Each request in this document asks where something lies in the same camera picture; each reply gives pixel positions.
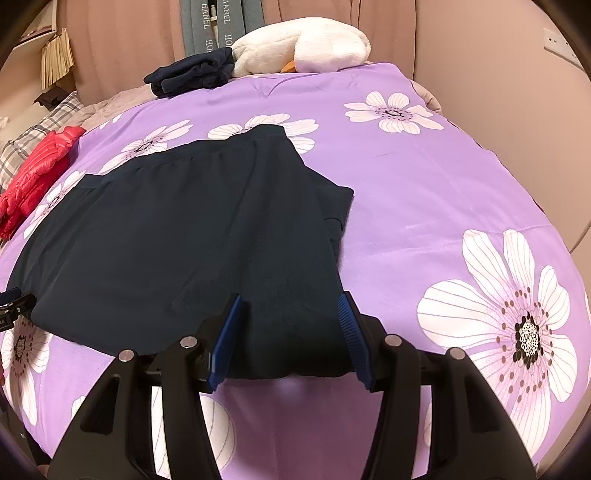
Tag dark folded clothes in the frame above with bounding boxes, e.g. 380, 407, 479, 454
144, 48, 236, 99

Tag navy zip jacket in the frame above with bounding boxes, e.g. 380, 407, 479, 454
7, 124, 365, 380

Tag plaid pillow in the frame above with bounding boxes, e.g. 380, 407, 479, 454
0, 90, 86, 190

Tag grey lettered cushion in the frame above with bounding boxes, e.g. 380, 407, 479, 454
180, 0, 279, 58

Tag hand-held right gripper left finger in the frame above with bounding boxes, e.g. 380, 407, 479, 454
46, 294, 245, 480

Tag white wall socket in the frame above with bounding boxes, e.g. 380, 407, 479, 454
544, 28, 580, 63

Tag beige tasselled hanging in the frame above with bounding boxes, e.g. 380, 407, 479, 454
41, 28, 75, 89

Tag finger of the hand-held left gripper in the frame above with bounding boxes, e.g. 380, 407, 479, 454
0, 287, 37, 330

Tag purple floral bedsheet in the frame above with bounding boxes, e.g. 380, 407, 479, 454
0, 62, 591, 480

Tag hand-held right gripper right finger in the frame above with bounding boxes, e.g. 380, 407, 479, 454
338, 292, 537, 480

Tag white plush goose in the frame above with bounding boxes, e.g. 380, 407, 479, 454
231, 17, 372, 77

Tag pink quilted blanket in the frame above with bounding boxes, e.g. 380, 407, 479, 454
81, 85, 160, 130

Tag red down jacket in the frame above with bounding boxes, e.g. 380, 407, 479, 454
0, 126, 88, 241

